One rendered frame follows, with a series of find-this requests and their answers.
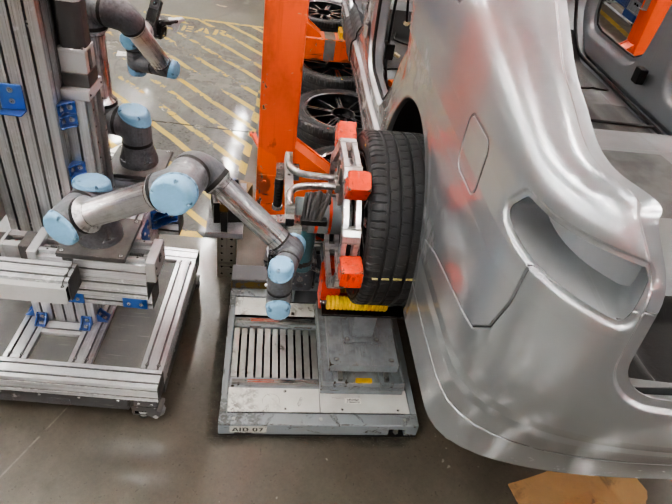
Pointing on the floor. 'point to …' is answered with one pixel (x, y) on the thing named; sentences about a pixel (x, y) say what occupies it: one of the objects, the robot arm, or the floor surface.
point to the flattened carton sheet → (577, 489)
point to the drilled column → (226, 256)
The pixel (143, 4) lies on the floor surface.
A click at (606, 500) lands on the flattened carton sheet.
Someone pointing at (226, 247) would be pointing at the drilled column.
